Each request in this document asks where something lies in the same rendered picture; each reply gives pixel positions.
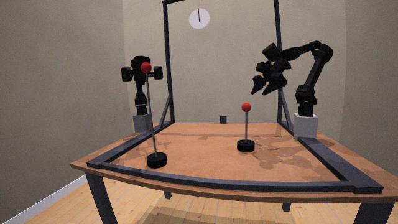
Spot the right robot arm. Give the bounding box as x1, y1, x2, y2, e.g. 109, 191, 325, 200
131, 56, 150, 115

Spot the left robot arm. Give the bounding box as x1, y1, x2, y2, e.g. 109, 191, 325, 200
256, 40, 333, 117

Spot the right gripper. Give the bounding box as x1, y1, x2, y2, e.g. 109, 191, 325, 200
121, 66, 163, 82

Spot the black metal frame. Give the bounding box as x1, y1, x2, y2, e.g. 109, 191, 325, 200
158, 0, 293, 130

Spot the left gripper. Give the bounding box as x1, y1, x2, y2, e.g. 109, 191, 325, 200
251, 65, 287, 96

